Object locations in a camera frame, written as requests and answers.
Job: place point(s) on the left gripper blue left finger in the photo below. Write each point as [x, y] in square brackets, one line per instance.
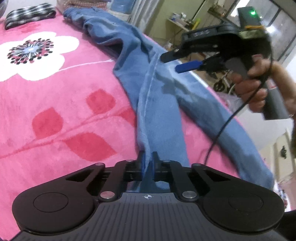
[116, 179]

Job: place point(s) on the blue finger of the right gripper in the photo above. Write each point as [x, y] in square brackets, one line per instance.
[189, 66]
[174, 55]

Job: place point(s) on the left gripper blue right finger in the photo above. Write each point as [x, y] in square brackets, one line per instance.
[177, 176]

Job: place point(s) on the blue denim jeans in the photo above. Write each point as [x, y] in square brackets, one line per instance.
[158, 95]

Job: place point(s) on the person's right hand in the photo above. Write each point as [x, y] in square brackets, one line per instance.
[245, 88]

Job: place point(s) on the cluttered side table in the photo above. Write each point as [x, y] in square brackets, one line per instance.
[180, 25]

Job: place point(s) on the wheelchair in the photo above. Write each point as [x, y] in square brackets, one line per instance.
[220, 82]

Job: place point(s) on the grey curtain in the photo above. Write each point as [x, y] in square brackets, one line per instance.
[142, 13]

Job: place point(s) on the blue water bottle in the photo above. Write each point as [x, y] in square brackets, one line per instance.
[122, 6]

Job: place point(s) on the pink floral bed blanket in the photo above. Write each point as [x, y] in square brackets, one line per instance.
[62, 109]

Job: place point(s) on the pink patterned folded garment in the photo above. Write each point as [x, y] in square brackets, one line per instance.
[62, 5]

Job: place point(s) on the black white plaid garment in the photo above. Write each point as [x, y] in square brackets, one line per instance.
[29, 14]

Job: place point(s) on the white cabinet with handles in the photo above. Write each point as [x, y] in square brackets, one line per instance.
[282, 162]

